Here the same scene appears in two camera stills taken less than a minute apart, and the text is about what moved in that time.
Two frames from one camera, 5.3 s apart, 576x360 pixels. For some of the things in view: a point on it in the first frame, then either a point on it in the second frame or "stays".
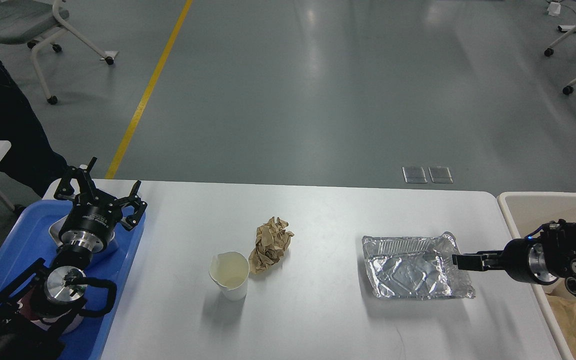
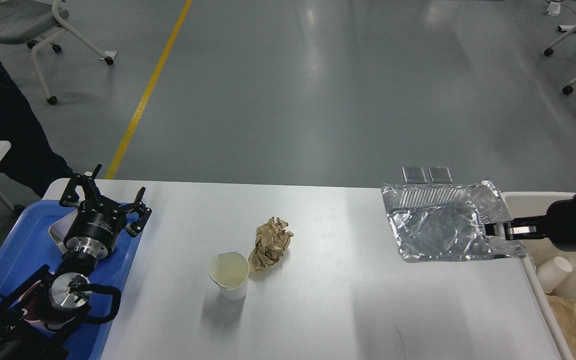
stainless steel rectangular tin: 54,230 stays
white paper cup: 230,270 stays
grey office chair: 34,22 stays
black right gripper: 516,261 to 564,223
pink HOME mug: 36,306 stays
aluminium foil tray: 415,268 to 447,220
